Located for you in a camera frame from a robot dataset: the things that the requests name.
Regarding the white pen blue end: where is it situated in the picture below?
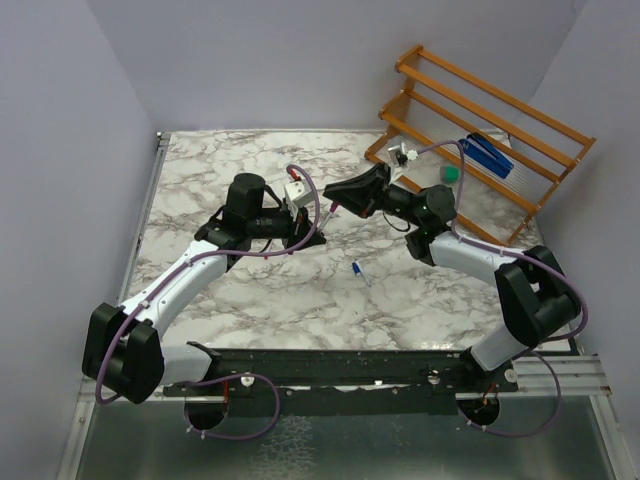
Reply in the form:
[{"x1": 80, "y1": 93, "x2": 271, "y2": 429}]
[{"x1": 358, "y1": 267, "x2": 372, "y2": 287}]

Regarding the white pen green end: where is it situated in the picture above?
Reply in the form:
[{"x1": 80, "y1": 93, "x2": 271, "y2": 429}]
[{"x1": 318, "y1": 212, "x2": 333, "y2": 231}]

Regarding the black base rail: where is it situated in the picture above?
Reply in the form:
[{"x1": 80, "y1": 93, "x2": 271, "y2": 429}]
[{"x1": 163, "y1": 349, "x2": 517, "y2": 416}]

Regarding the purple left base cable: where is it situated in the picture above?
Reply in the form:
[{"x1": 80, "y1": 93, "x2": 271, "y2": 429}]
[{"x1": 185, "y1": 372, "x2": 281, "y2": 442}]

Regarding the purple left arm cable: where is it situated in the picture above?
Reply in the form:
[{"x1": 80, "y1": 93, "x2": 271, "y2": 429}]
[{"x1": 94, "y1": 165, "x2": 321, "y2": 404}]

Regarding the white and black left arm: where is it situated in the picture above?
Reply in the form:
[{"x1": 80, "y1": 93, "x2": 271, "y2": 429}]
[{"x1": 82, "y1": 165, "x2": 320, "y2": 404}]

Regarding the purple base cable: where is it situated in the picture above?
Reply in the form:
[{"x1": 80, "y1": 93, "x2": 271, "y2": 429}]
[
  {"x1": 185, "y1": 372, "x2": 281, "y2": 442},
  {"x1": 464, "y1": 349, "x2": 564, "y2": 437}
]

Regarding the green cube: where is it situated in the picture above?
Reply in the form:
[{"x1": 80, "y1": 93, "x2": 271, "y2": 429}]
[{"x1": 439, "y1": 165, "x2": 460, "y2": 184}]

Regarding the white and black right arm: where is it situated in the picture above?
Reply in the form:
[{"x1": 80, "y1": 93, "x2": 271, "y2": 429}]
[{"x1": 324, "y1": 163, "x2": 583, "y2": 391}]

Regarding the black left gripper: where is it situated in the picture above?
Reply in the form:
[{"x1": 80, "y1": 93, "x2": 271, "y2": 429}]
[{"x1": 248, "y1": 201, "x2": 327, "y2": 255}]

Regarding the aluminium table frame rail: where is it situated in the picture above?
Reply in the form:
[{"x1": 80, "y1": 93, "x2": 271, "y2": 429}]
[{"x1": 115, "y1": 132, "x2": 172, "y2": 306}]

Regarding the orange wooden rack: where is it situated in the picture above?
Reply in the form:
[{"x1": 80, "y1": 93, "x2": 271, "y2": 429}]
[{"x1": 364, "y1": 45, "x2": 596, "y2": 246}]

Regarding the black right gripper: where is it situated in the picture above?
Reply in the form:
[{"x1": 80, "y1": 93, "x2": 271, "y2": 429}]
[{"x1": 323, "y1": 163, "x2": 424, "y2": 228}]

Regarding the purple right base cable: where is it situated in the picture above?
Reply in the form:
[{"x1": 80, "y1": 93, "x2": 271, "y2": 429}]
[{"x1": 464, "y1": 349, "x2": 564, "y2": 437}]

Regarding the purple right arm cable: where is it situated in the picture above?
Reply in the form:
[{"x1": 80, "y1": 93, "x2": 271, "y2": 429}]
[{"x1": 412, "y1": 140, "x2": 590, "y2": 341}]

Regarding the blue stapler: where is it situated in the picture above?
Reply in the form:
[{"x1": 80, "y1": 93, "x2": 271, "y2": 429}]
[{"x1": 460, "y1": 132, "x2": 514, "y2": 179}]

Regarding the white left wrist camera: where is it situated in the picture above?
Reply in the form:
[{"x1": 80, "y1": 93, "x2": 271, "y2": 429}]
[{"x1": 284, "y1": 180, "x2": 314, "y2": 216}]

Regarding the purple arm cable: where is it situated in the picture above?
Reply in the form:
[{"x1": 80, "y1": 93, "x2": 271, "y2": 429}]
[
  {"x1": 412, "y1": 140, "x2": 590, "y2": 341},
  {"x1": 94, "y1": 165, "x2": 321, "y2": 404}
]

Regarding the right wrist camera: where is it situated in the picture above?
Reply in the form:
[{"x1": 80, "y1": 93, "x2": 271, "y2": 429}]
[{"x1": 387, "y1": 142, "x2": 419, "y2": 182}]

